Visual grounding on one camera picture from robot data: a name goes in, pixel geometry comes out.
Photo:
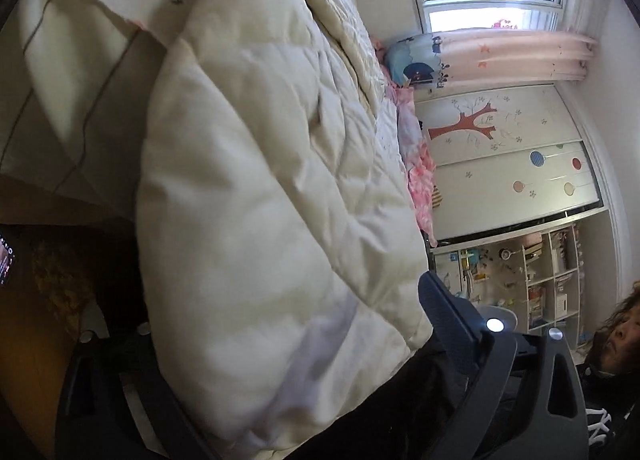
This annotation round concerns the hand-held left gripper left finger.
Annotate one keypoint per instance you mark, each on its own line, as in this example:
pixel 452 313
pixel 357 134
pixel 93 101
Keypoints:
pixel 85 390

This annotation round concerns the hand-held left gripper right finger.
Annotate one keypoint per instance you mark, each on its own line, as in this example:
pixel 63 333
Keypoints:
pixel 447 315

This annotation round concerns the cream puffer jacket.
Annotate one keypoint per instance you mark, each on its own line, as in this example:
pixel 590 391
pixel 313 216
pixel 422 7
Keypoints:
pixel 260 220

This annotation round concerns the white shelf unit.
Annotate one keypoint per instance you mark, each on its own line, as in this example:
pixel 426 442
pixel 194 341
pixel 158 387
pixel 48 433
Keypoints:
pixel 540 280

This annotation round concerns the dark cloth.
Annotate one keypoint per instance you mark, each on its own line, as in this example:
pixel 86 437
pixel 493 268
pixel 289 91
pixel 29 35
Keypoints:
pixel 395 410

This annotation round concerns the yellow patterned cloth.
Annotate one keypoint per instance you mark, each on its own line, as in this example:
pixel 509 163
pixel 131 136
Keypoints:
pixel 57 280

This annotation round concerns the pink floral cloth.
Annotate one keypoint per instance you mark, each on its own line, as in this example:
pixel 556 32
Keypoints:
pixel 419 180

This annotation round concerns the black phone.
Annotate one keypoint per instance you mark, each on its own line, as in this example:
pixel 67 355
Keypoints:
pixel 6 260

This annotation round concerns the wardrobe with tree decoration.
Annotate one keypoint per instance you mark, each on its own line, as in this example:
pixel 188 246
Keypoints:
pixel 505 170

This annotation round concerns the person's head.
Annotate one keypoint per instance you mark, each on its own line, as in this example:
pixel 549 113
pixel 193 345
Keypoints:
pixel 622 330

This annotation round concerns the person's black printed top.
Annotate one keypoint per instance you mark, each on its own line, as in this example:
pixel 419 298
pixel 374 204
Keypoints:
pixel 607 420

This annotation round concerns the blue printed curtain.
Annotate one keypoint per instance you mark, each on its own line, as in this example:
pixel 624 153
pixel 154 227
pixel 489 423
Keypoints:
pixel 412 60

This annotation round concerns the pink curtain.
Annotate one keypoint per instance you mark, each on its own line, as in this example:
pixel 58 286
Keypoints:
pixel 525 58

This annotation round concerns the striped cream blanket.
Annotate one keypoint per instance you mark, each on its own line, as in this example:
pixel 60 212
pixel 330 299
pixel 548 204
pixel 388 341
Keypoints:
pixel 60 90

